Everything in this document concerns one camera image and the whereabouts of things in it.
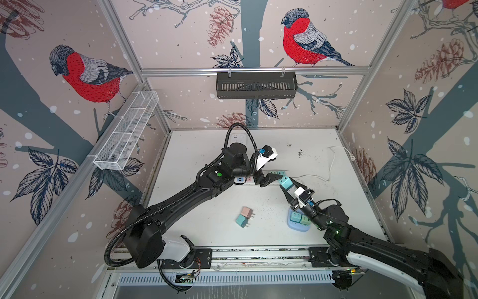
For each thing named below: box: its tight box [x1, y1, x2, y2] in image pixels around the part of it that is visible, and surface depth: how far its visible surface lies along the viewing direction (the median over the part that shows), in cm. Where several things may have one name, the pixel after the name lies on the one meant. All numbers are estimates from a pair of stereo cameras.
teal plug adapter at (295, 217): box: [290, 211, 302, 224], surface depth 80 cm
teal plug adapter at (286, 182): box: [278, 175, 294, 190], surface depth 69 cm
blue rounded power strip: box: [286, 207, 312, 232], surface depth 81 cm
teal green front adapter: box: [235, 213, 249, 228], surface depth 84 cm
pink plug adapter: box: [240, 206, 256, 220], surface depth 87 cm
